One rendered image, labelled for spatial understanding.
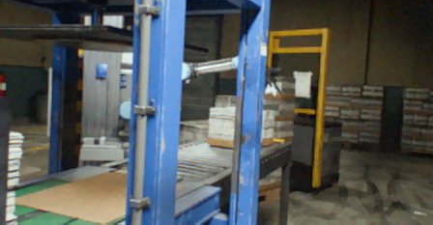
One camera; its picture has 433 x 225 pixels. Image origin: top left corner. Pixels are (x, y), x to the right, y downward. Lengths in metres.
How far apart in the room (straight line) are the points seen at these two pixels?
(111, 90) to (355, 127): 6.18
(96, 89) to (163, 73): 2.11
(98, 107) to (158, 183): 2.10
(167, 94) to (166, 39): 0.11
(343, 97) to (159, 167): 7.62
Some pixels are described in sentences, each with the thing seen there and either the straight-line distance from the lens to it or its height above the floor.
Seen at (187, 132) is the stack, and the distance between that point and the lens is 3.32.
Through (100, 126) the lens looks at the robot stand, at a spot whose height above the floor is 0.83.
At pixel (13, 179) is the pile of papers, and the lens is 1.00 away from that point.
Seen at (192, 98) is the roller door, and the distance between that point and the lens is 11.12.
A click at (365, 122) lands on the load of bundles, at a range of 8.29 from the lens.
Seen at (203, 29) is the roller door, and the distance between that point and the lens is 11.10.
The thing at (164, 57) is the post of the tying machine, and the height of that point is 1.24.
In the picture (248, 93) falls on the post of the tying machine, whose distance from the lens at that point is 1.35.
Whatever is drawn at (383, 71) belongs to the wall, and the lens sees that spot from 9.90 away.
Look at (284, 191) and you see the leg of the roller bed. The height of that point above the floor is 0.47.
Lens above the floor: 1.19
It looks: 3 degrees down
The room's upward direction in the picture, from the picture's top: 3 degrees clockwise
